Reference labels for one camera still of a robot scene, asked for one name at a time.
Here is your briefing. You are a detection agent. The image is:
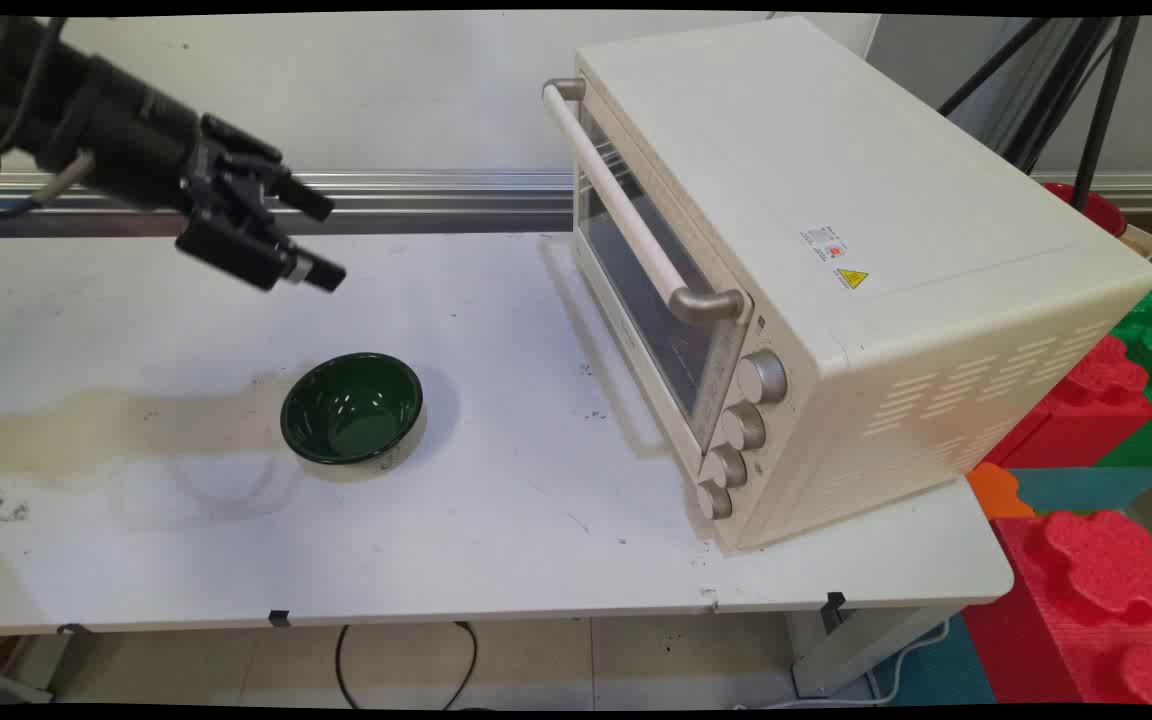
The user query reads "black floor cable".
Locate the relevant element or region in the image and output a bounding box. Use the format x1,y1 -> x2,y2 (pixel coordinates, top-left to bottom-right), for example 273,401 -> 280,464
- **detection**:
335,621 -> 479,712

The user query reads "white table leg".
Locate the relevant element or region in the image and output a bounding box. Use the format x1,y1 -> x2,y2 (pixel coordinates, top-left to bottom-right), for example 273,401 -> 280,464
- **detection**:
789,600 -> 969,699

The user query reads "white label sticker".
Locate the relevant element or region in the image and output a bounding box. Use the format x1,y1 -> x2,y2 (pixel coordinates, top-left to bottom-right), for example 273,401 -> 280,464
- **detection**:
800,227 -> 849,263

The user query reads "large red foam block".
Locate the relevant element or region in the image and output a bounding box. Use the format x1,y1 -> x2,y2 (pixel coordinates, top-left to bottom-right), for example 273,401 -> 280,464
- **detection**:
960,509 -> 1152,707

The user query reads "aluminium wall rail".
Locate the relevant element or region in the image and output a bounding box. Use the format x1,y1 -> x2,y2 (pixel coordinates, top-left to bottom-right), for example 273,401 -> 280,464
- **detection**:
0,169 -> 577,217

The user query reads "orange foam piece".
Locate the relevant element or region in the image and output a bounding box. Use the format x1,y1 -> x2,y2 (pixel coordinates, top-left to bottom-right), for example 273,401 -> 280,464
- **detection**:
965,461 -> 1038,522

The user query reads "teal foam block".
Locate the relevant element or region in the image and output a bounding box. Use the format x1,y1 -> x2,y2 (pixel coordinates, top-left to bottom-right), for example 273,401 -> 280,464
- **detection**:
1008,465 -> 1152,515

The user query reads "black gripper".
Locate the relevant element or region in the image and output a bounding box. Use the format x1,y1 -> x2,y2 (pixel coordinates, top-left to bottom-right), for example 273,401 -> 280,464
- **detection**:
31,55 -> 348,294

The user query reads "glass oven door with handle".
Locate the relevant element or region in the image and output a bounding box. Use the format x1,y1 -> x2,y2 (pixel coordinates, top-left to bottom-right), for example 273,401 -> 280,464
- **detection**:
541,77 -> 753,453

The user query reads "large silver oven knob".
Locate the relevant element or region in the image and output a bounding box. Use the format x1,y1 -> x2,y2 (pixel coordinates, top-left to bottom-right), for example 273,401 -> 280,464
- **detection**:
735,349 -> 789,407

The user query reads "cream toaster oven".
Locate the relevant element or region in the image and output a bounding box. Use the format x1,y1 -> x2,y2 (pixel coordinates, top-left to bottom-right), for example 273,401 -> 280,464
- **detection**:
573,15 -> 1152,552

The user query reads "white floor cable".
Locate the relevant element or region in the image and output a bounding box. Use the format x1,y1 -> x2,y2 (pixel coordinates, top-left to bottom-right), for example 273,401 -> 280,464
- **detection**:
734,618 -> 953,710

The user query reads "teal foam floor mat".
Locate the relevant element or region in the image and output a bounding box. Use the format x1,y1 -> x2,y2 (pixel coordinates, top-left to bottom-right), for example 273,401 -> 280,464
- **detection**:
870,614 -> 998,707

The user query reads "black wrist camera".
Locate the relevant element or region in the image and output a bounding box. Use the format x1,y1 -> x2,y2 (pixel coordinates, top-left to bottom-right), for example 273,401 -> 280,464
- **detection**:
0,17 -> 87,153

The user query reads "black tripod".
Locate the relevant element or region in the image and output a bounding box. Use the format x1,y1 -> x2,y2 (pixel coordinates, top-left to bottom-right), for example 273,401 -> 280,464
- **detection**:
938,16 -> 1143,212

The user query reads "dark green bowl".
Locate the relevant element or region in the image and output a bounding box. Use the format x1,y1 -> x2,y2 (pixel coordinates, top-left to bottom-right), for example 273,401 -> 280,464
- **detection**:
280,352 -> 425,467

